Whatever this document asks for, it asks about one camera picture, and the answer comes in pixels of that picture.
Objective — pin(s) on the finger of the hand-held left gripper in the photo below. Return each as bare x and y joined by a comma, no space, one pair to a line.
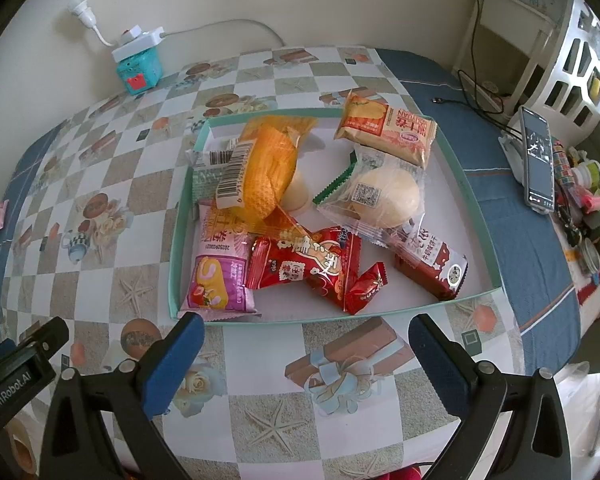
47,332

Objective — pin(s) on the red brown biscuit packet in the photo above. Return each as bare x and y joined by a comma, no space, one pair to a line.
430,265

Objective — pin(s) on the pile of colourful stationery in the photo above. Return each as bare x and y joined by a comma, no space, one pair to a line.
587,200

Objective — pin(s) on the teal toy box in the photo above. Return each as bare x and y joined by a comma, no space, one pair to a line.
137,72

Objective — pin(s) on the black smartphone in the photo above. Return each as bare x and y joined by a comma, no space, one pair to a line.
537,160

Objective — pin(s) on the teal shallow cardboard box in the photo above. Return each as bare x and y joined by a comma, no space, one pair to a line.
325,137

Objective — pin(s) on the white flexible plug adapter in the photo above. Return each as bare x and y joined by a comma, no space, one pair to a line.
82,10

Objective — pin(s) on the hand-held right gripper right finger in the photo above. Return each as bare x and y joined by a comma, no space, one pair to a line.
437,365

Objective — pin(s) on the round cream bun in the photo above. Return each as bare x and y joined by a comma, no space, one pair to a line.
297,195

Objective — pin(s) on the checkered printed tablecloth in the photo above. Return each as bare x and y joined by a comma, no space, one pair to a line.
330,410

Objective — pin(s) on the white lattice chair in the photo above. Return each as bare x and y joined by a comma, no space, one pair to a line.
565,55

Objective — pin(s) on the white phone stand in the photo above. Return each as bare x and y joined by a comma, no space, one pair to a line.
512,157

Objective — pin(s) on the blue cloth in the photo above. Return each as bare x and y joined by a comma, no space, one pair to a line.
520,240

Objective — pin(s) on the pink cake packet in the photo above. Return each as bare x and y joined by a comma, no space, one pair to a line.
215,270

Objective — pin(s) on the white plastic bag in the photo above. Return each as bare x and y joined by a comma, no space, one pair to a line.
585,400

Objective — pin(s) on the orange cracker packet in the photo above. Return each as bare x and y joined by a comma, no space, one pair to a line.
380,127

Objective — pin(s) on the clear packet with cream bun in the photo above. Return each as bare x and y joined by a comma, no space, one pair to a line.
390,197

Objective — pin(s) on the green white snack packet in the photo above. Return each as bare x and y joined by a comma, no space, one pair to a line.
212,156
205,182

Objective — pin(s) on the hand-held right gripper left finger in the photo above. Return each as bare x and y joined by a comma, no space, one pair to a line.
175,365

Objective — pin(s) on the large red snack packet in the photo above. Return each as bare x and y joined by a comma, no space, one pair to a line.
300,265

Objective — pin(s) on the yellow cake packet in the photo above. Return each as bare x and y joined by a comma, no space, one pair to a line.
270,170

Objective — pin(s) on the small red candy packet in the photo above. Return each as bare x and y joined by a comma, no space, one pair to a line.
365,287

